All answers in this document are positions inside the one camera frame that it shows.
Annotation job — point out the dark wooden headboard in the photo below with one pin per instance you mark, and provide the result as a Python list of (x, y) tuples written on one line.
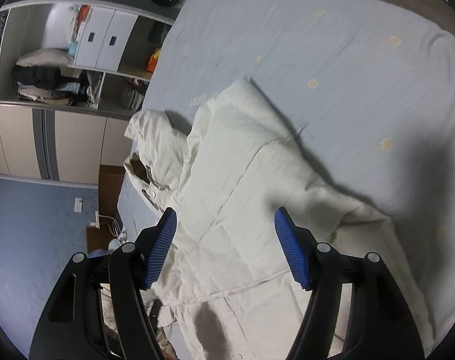
[(109, 187)]

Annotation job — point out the folded clothes pile on shelf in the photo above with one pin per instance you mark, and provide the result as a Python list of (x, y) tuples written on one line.
[(46, 75)]

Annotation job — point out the beige wardrobe sliding door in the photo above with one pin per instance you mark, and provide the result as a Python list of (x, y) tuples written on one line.
[(38, 143)]

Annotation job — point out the orange yellow box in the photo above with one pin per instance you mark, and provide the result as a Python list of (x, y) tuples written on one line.
[(153, 60)]

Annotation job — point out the light blue bed sheet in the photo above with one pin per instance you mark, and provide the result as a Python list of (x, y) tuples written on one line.
[(366, 88)]

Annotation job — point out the white drawer unit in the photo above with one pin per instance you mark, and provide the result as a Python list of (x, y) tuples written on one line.
[(104, 38)]

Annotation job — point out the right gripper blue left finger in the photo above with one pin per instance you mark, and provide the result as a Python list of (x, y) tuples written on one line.
[(158, 240)]

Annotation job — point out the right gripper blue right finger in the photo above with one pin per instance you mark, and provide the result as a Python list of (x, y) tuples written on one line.
[(291, 246)]

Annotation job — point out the white puffer jacket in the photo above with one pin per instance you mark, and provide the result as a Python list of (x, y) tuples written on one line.
[(226, 281)]

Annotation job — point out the white power strip with cables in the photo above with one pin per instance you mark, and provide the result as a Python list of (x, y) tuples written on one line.
[(111, 223)]

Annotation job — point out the open wardrobe with shelves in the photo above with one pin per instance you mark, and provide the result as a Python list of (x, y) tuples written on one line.
[(26, 27)]

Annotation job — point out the white wall socket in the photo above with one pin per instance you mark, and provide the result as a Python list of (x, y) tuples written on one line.
[(78, 205)]

